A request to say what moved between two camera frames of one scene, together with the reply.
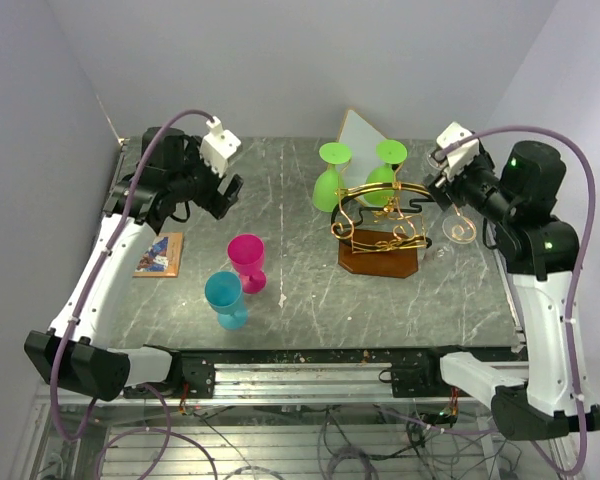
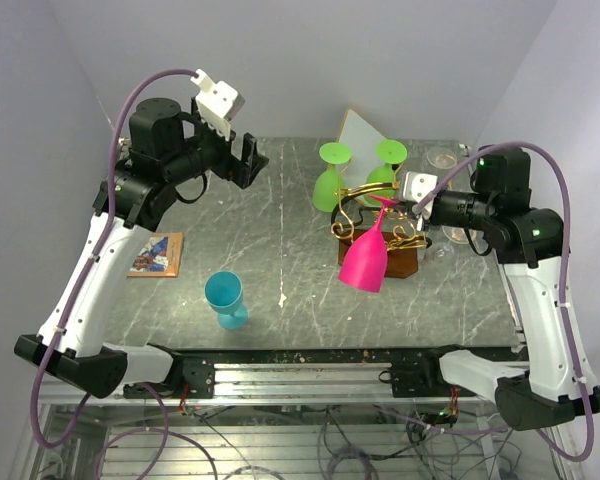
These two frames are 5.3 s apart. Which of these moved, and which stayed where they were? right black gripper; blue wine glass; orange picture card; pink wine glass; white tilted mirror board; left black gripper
Moved: pink wine glass; left black gripper; right black gripper
Stayed: blue wine glass; orange picture card; white tilted mirror board
